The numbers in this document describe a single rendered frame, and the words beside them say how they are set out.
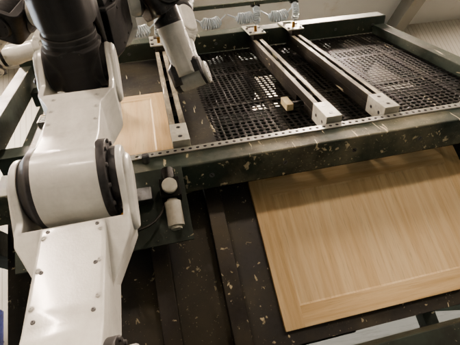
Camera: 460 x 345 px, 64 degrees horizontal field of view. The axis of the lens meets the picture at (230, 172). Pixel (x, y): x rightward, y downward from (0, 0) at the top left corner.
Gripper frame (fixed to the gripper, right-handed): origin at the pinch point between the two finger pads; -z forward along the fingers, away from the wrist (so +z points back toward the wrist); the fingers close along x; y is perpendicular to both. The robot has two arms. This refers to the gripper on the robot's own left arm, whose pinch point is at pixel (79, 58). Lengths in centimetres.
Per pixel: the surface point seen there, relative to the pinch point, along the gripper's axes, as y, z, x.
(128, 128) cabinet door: 16.5, 15.8, 33.9
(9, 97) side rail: -36.2, -16.7, 8.9
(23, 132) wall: -147, -342, -15
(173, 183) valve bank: 31, 61, 56
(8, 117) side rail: -35.2, -8.1, 19.2
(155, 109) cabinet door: 27.9, 5.4, 26.8
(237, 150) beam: 53, 46, 50
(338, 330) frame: 77, 50, 116
